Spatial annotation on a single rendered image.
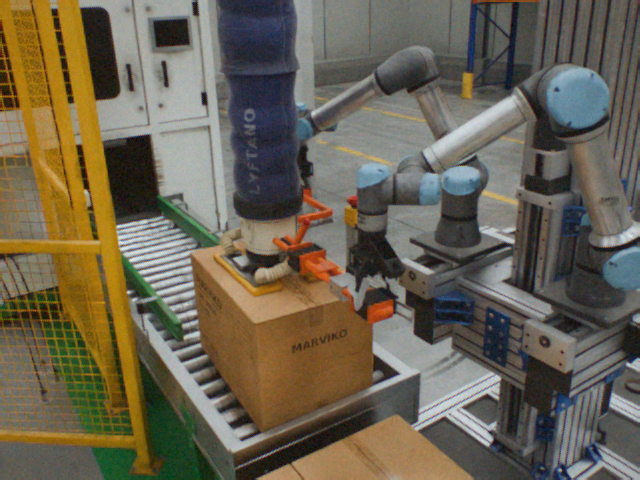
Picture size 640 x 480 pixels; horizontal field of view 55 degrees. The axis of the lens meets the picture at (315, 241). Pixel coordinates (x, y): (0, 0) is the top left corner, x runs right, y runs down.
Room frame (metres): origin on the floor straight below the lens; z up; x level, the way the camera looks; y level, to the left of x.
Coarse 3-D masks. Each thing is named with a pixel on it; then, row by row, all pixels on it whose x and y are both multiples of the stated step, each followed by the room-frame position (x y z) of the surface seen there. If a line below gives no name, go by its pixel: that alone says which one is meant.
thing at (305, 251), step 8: (288, 248) 1.70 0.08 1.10; (296, 248) 1.71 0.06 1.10; (304, 248) 1.71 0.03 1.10; (312, 248) 1.71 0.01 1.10; (320, 248) 1.69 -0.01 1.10; (288, 256) 1.69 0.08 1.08; (296, 256) 1.64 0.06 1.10; (304, 256) 1.63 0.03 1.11; (312, 256) 1.65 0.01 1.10; (320, 256) 1.66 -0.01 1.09; (288, 264) 1.68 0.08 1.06; (296, 264) 1.65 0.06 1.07; (304, 264) 1.63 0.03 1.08; (304, 272) 1.63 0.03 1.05
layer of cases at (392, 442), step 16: (368, 432) 1.54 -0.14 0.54; (384, 432) 1.54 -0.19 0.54; (400, 432) 1.53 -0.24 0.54; (416, 432) 1.53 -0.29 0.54; (336, 448) 1.47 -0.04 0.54; (352, 448) 1.47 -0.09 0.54; (368, 448) 1.47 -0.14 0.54; (384, 448) 1.47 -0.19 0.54; (400, 448) 1.46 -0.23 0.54; (416, 448) 1.46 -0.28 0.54; (432, 448) 1.46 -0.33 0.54; (288, 464) 1.41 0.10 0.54; (304, 464) 1.41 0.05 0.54; (320, 464) 1.41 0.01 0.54; (336, 464) 1.41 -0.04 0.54; (352, 464) 1.40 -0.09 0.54; (368, 464) 1.40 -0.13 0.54; (384, 464) 1.40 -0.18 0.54; (400, 464) 1.40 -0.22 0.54; (416, 464) 1.40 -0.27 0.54; (432, 464) 1.39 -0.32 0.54; (448, 464) 1.39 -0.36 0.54
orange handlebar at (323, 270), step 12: (312, 204) 2.16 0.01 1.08; (300, 216) 2.01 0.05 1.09; (312, 216) 2.02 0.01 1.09; (324, 216) 2.04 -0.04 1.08; (276, 240) 1.80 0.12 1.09; (288, 240) 1.81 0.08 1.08; (312, 264) 1.61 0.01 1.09; (324, 264) 1.60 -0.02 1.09; (324, 276) 1.54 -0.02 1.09; (384, 312) 1.33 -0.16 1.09
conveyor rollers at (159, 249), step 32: (128, 224) 3.45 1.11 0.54; (160, 224) 3.46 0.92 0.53; (128, 256) 2.99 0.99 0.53; (160, 256) 2.99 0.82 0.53; (128, 288) 2.63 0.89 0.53; (160, 288) 2.62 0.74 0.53; (192, 288) 2.60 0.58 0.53; (192, 320) 2.32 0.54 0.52; (192, 352) 2.04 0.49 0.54; (224, 384) 1.82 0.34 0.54; (224, 416) 1.63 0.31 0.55
